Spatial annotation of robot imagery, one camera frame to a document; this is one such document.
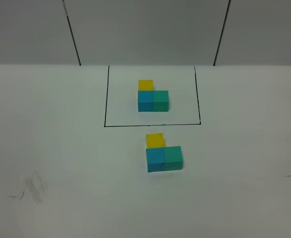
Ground template blue cube block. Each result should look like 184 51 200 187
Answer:
138 91 153 112

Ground template green cube block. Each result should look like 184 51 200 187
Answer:
153 90 169 112

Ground template yellow cube block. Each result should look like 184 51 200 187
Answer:
138 80 154 91

